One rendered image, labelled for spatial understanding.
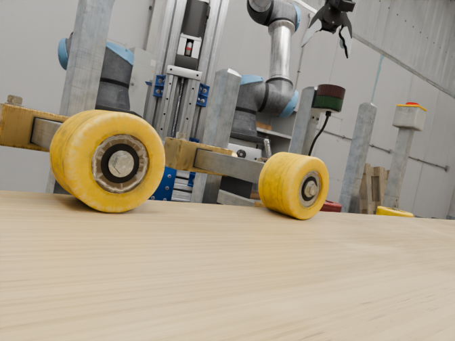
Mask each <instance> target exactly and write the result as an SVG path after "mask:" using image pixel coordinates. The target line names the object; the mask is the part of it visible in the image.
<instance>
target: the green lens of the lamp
mask: <svg viewBox="0 0 455 341"><path fill-rule="evenodd" d="M316 106H321V107H327V108H334V109H336V110H339V111H340V112H341V110H342V106H343V100H341V99H338V98H335V97H328V96H316V97H315V101H314V105H313V107H314V108H315V107H316Z"/></svg>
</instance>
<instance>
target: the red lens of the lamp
mask: <svg viewBox="0 0 455 341"><path fill-rule="evenodd" d="M345 91H346V89H345V88H343V87H340V86H336V85H318V88H317V91H316V96H317V95H331V96H335V97H339V98H341V99H342V100H344V96H345Z"/></svg>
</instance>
